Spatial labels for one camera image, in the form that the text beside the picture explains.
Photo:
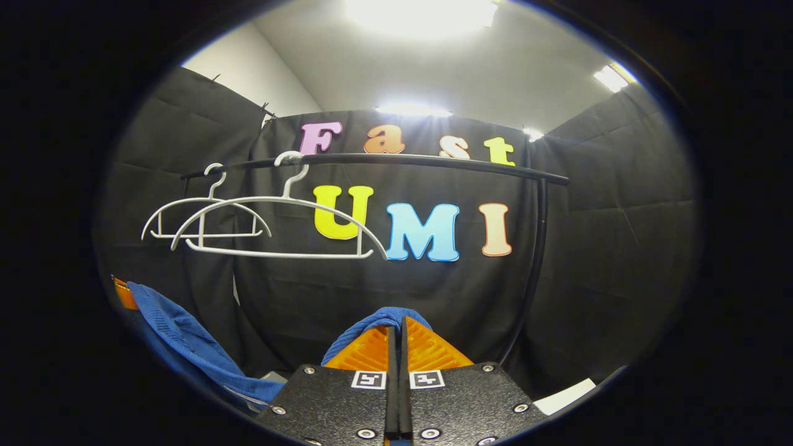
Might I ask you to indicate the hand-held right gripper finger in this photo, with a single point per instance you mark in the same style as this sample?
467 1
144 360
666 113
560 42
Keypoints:
392 396
406 396

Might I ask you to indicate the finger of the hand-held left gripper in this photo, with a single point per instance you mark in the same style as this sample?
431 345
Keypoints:
126 294

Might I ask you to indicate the white plastic hanger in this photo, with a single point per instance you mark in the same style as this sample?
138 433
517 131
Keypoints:
235 235
279 254

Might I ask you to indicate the black clothes rack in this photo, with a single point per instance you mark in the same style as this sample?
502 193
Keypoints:
433 162

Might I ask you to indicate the white flat board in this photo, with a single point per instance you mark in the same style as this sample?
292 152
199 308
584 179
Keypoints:
564 396

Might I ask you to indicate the black backdrop cloth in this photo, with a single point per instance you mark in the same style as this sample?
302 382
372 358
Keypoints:
619 248

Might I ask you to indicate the ceiling light panel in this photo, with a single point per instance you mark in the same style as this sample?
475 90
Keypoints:
612 77
421 15
412 109

